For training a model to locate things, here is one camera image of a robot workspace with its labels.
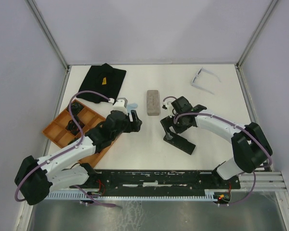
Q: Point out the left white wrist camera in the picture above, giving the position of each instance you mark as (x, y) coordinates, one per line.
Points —
(119, 104)

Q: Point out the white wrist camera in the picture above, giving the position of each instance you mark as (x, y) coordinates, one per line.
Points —
(119, 104)
(166, 105)

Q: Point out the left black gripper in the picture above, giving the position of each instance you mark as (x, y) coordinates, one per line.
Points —
(133, 126)

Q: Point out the orange divided tray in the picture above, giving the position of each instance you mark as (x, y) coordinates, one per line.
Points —
(56, 131)

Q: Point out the black item in tray middle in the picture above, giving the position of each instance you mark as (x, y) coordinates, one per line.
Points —
(72, 127)

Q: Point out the aluminium frame post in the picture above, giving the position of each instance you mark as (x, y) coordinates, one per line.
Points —
(257, 32)
(46, 31)

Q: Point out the black item in tray rear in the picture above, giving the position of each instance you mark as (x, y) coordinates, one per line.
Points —
(76, 107)

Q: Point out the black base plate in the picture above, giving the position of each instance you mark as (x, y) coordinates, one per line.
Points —
(179, 179)

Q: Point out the black folded cloth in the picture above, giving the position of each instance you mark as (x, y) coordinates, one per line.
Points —
(104, 79)

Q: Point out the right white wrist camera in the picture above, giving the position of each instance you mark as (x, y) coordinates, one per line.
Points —
(166, 105)

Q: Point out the blue cloth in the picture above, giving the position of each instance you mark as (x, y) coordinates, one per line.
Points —
(131, 106)

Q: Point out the black item in tray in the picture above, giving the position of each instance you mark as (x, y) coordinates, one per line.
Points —
(76, 107)
(72, 127)

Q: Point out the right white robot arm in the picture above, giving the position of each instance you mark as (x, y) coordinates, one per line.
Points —
(251, 148)

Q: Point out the lavender sunglasses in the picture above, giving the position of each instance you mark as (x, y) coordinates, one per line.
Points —
(203, 77)

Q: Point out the black rectangular case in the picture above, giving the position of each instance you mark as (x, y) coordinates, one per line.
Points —
(180, 143)

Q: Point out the right aluminium frame post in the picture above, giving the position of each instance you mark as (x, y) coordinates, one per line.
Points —
(257, 32)

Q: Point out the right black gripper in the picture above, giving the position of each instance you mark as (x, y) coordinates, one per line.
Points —
(167, 122)

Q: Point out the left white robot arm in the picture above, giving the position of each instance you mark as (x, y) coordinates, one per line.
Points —
(37, 177)

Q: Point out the white slotted cable duct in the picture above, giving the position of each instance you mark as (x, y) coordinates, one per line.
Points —
(156, 194)

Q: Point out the left aluminium frame post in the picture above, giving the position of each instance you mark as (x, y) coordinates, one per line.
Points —
(46, 31)

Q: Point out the grey glasses case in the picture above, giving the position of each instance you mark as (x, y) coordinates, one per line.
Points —
(153, 103)

